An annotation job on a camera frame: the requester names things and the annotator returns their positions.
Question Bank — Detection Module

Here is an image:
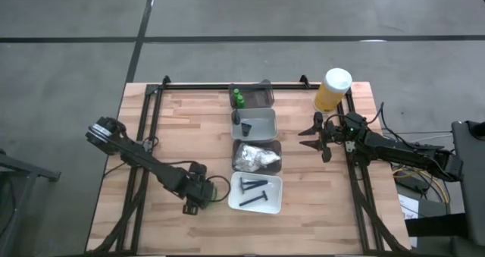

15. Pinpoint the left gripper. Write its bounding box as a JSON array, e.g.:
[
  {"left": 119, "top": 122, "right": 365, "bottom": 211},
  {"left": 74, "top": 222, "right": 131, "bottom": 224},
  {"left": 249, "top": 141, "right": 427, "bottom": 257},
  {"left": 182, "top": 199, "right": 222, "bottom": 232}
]
[{"left": 177, "top": 164, "right": 215, "bottom": 215}]

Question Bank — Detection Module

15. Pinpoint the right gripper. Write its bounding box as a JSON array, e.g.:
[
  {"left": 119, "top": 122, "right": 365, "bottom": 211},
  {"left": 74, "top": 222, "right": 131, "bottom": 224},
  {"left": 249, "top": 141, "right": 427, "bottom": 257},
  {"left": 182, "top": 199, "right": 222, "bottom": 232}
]
[{"left": 297, "top": 111, "right": 348, "bottom": 163}]

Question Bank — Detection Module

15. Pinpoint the dark brown translucent bin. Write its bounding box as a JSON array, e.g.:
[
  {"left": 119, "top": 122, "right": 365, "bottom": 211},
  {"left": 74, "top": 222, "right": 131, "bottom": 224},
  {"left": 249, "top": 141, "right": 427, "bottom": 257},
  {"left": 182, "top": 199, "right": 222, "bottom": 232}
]
[{"left": 231, "top": 139, "right": 283, "bottom": 174}]

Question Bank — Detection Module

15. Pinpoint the yellow canister white lid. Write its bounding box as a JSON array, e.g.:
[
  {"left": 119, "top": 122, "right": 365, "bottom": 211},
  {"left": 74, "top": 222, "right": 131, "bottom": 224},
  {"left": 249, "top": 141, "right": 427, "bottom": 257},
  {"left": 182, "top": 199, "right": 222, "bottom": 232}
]
[{"left": 313, "top": 67, "right": 353, "bottom": 113}]

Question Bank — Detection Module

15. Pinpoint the light grey plastic bin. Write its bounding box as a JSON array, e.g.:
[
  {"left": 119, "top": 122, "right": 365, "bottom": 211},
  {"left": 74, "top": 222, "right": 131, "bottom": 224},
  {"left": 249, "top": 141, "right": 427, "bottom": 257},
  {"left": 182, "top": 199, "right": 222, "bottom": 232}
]
[{"left": 230, "top": 108, "right": 279, "bottom": 143}]

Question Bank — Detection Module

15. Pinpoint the grey translucent bin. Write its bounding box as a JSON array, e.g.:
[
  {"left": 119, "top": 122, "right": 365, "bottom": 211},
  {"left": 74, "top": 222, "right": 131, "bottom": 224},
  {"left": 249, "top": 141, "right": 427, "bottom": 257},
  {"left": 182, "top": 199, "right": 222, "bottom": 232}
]
[{"left": 228, "top": 79, "right": 276, "bottom": 110}]

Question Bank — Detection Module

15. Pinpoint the white plastic bin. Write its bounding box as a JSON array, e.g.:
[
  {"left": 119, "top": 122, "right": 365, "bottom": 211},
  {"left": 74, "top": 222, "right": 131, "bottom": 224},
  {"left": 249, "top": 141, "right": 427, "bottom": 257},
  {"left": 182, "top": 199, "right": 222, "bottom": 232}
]
[{"left": 227, "top": 171, "right": 283, "bottom": 215}]

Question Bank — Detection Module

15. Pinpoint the black power brick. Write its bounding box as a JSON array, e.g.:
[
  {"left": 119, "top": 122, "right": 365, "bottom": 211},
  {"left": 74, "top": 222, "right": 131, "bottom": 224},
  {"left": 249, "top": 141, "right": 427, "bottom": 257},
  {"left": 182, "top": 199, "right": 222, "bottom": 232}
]
[{"left": 396, "top": 175, "right": 431, "bottom": 193}]

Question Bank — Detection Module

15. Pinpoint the white paper sheet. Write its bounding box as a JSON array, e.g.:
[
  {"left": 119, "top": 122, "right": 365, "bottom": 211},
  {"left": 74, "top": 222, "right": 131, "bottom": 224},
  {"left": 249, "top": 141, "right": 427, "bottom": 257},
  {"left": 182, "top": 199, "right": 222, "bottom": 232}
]
[{"left": 397, "top": 193, "right": 420, "bottom": 220}]

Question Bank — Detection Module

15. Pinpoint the grey metal cart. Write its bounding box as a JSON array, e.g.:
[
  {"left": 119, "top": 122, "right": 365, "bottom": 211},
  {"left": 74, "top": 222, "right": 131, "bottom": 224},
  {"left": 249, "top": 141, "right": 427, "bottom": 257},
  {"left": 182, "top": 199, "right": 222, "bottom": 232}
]
[{"left": 450, "top": 119, "right": 485, "bottom": 257}]

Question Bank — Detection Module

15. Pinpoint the grey metal stand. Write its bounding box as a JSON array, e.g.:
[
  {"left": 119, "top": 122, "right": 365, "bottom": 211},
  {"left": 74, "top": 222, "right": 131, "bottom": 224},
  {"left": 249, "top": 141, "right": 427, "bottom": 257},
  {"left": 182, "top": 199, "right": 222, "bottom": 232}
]
[{"left": 0, "top": 149, "right": 61, "bottom": 257}]

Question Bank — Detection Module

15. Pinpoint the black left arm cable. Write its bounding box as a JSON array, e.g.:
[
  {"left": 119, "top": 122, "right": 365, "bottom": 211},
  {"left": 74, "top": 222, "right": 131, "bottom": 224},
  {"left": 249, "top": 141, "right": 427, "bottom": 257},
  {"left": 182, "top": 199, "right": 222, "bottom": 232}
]
[{"left": 142, "top": 135, "right": 232, "bottom": 204}]

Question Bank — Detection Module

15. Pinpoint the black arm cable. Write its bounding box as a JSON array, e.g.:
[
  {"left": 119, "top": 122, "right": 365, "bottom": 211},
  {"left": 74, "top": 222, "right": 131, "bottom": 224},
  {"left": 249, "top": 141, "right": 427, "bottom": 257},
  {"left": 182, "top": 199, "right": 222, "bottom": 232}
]
[
  {"left": 142, "top": 135, "right": 232, "bottom": 204},
  {"left": 325, "top": 101, "right": 386, "bottom": 136}
]

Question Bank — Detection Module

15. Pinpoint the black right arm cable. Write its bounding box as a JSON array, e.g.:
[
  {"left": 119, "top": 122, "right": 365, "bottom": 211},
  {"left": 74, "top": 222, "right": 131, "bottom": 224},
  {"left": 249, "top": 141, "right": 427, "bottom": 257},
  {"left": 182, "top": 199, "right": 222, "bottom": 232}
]
[{"left": 325, "top": 101, "right": 386, "bottom": 136}]

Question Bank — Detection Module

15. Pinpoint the yellow floor cable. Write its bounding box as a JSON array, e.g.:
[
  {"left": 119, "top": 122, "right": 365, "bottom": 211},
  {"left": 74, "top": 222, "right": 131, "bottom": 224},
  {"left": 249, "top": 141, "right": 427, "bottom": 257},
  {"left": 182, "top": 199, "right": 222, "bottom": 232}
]
[{"left": 392, "top": 165, "right": 455, "bottom": 205}]

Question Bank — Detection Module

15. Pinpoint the black aluminium table frame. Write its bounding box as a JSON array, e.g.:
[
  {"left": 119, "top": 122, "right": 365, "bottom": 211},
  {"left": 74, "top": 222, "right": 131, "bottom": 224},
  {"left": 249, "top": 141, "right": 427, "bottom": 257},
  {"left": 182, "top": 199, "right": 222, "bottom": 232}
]
[{"left": 85, "top": 74, "right": 412, "bottom": 256}]

